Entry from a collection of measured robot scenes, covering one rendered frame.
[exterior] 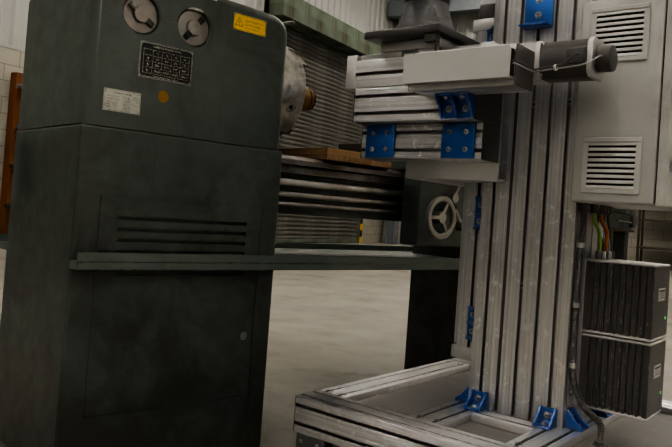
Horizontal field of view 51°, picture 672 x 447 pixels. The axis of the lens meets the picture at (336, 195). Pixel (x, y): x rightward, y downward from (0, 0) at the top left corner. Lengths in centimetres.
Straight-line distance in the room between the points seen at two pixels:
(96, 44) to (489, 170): 100
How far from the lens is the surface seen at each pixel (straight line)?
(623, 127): 170
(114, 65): 182
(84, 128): 178
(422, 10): 183
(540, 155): 180
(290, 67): 225
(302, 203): 225
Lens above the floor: 70
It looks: 1 degrees up
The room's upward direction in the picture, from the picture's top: 4 degrees clockwise
